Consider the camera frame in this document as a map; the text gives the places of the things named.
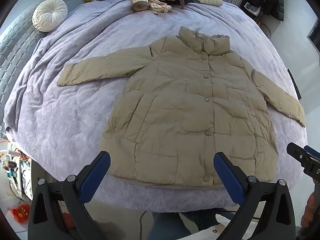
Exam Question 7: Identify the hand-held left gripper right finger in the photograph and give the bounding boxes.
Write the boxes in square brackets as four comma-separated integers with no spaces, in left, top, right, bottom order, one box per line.
[213,151,297,240]

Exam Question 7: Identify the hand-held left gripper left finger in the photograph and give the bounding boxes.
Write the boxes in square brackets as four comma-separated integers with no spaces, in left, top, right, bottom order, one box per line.
[27,151,111,240]

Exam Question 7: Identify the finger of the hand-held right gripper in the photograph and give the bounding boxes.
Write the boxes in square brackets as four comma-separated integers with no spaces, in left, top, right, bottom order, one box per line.
[304,145,320,160]
[286,142,308,167]

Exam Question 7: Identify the khaki puffer jacket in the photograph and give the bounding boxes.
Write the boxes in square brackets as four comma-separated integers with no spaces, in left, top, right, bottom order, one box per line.
[57,26,307,190]

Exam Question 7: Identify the lilac plush blanket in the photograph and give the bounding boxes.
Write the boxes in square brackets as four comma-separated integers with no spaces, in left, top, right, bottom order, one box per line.
[4,0,308,214]

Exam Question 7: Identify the person's legs in jeans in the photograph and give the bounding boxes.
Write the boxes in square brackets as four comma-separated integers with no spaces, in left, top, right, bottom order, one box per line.
[146,205,225,240]

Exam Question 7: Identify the red packet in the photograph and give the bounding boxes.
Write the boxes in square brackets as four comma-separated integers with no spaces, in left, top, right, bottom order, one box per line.
[10,197,31,217]

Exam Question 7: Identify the dark screen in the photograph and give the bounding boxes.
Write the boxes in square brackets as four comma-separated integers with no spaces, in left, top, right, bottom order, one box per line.
[307,17,320,48]

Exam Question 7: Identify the grey quilted headboard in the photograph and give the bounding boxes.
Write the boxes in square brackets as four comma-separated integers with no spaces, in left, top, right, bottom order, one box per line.
[0,0,83,130]

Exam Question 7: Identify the round white pleated pillow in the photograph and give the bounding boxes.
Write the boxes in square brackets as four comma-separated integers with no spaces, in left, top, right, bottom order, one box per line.
[32,0,68,32]

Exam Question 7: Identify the cluttered shelf with cables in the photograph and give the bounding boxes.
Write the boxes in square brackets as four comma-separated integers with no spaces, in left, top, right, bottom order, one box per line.
[0,140,33,202]

